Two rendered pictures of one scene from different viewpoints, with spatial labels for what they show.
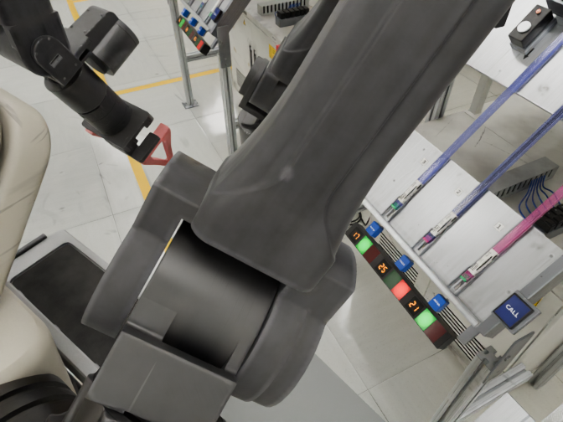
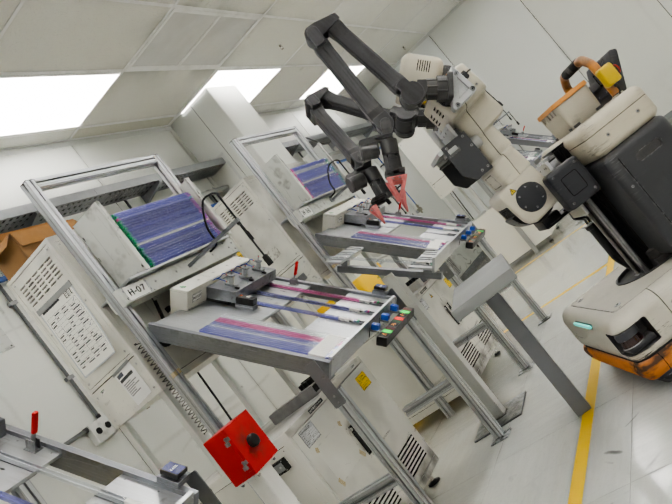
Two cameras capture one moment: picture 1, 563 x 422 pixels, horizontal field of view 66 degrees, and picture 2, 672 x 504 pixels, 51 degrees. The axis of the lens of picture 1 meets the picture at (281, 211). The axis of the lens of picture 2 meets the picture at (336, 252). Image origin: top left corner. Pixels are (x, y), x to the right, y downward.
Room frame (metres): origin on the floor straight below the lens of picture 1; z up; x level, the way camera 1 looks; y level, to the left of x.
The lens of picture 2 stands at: (2.17, 1.91, 0.86)
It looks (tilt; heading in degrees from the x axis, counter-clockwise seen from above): 3 degrees up; 234
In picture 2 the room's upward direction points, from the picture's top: 39 degrees counter-clockwise
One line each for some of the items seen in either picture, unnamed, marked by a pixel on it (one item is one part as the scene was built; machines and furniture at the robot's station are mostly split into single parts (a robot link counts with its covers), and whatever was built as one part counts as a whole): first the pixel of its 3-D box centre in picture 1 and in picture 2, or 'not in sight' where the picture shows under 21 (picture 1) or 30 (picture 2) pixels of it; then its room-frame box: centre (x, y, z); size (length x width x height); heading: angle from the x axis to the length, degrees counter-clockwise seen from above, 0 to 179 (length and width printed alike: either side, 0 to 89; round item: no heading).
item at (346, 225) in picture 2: not in sight; (407, 291); (-0.41, -1.27, 0.65); 1.01 x 0.73 x 1.29; 116
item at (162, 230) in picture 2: not in sight; (163, 233); (0.88, -0.70, 1.52); 0.51 x 0.13 x 0.27; 26
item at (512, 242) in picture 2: not in sight; (476, 177); (-3.49, -3.01, 0.95); 1.36 x 0.82 x 1.90; 116
